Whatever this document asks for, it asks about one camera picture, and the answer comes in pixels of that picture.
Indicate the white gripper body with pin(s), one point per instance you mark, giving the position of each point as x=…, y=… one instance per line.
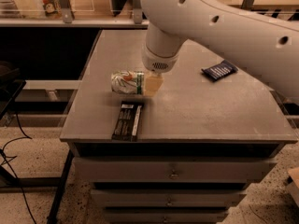
x=156, y=62

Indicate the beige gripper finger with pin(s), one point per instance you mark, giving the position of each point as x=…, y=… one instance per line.
x=152, y=83

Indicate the green white 7up can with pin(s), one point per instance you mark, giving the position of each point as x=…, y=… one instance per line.
x=127, y=82

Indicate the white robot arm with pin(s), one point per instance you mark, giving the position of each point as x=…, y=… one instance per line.
x=264, y=47

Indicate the black rxbar chocolate bar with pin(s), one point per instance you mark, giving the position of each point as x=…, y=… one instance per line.
x=127, y=124

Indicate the dark blue snack bar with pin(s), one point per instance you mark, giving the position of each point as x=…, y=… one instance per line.
x=220, y=70

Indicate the grey drawer cabinet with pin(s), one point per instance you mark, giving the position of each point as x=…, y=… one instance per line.
x=190, y=116

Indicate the top drawer with knob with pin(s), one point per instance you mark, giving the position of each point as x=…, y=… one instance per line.
x=174, y=169

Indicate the drawer with knob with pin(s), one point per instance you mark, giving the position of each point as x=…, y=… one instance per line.
x=174, y=169
x=164, y=216
x=168, y=197

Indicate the middle drawer with knob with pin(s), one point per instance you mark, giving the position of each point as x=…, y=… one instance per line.
x=168, y=197

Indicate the colourful snack bag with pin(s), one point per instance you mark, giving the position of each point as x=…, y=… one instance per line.
x=39, y=9

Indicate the bottom drawer with knob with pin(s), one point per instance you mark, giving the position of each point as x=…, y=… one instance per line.
x=164, y=216

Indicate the black side table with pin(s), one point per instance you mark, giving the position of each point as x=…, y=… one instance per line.
x=11, y=84

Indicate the metal railing post middle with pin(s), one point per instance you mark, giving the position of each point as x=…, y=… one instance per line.
x=137, y=12

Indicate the metal railing post left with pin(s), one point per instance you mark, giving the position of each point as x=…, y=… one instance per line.
x=66, y=10

